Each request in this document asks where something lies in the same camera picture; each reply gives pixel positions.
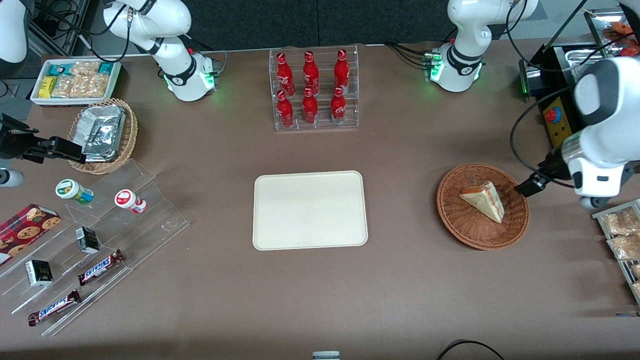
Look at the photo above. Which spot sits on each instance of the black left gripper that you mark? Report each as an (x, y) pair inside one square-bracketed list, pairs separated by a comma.
[(551, 170)]

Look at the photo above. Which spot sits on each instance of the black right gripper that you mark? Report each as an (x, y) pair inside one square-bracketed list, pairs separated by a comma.
[(11, 145)]

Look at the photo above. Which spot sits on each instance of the triangular sandwich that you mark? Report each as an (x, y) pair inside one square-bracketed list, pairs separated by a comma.
[(484, 200)]

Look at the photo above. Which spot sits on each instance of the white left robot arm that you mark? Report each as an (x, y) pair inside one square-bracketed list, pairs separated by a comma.
[(605, 90)]

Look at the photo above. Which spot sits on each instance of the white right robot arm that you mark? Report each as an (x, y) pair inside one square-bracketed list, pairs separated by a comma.
[(175, 75)]

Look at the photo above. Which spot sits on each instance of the white rectangular snack tray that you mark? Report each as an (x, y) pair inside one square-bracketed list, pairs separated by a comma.
[(35, 97)]

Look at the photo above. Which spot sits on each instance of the light wicker basket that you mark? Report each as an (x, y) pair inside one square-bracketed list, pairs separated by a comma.
[(129, 135)]

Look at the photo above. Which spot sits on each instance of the brown wicker basket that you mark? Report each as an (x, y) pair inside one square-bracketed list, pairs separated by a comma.
[(467, 227)]

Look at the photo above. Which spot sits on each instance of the tray of wrapped snacks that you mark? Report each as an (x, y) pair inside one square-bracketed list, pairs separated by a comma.
[(600, 216)]

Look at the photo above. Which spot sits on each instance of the cream plastic tray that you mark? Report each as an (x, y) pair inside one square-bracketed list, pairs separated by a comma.
[(310, 210)]

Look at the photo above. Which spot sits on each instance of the silver foil packet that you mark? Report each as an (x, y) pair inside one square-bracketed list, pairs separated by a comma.
[(102, 157), (102, 127)]

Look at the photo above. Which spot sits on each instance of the green lid white cup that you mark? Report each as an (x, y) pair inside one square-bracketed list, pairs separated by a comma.
[(74, 191)]

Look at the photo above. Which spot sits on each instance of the clear bag of nuts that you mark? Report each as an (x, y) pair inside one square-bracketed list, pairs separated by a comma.
[(64, 87), (95, 86), (85, 68)]

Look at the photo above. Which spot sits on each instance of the yellow snack packet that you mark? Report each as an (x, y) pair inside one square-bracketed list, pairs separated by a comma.
[(47, 86)]

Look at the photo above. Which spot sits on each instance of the red emergency stop button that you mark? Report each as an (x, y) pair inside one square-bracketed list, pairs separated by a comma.
[(552, 115)]

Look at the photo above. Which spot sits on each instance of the teal snack packet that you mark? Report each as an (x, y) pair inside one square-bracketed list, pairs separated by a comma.
[(58, 70), (105, 68)]

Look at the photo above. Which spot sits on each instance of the red lid white cup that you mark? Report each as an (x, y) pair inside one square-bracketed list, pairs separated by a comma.
[(129, 201)]

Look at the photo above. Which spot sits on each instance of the red tartan cookie box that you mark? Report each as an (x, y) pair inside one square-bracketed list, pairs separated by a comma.
[(25, 232)]

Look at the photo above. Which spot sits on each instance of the small black carton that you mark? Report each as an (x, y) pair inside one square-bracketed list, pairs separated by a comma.
[(39, 273), (88, 240)]

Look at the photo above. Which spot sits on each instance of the clear bag of crackers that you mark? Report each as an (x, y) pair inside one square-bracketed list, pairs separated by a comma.
[(620, 222), (625, 247)]

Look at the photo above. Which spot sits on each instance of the clear acrylic stepped display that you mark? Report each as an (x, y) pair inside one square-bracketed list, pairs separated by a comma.
[(150, 225)]

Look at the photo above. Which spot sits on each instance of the black food warmer cabinet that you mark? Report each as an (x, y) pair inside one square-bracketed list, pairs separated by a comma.
[(555, 65)]

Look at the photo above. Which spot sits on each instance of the brown Snickers bar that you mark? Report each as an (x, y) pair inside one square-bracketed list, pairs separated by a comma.
[(100, 267), (54, 307)]

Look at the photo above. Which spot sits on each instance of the steel warmer pan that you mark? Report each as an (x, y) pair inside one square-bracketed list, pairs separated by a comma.
[(580, 55)]

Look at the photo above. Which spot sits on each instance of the red cola bottle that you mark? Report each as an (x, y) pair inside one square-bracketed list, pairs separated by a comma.
[(338, 106), (285, 75), (310, 107), (342, 71), (311, 74), (285, 110)]

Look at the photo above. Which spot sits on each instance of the clear acrylic bottle rack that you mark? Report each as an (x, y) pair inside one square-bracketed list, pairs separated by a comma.
[(315, 127)]

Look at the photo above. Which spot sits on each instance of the small grey box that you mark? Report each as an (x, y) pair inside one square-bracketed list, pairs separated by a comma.
[(326, 356)]

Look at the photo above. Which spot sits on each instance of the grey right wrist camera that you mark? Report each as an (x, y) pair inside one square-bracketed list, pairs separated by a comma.
[(11, 178)]

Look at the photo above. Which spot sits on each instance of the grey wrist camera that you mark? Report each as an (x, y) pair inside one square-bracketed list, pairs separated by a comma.
[(11, 178), (595, 202)]

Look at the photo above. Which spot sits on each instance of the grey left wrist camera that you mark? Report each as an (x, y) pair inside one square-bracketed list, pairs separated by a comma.
[(595, 202)]

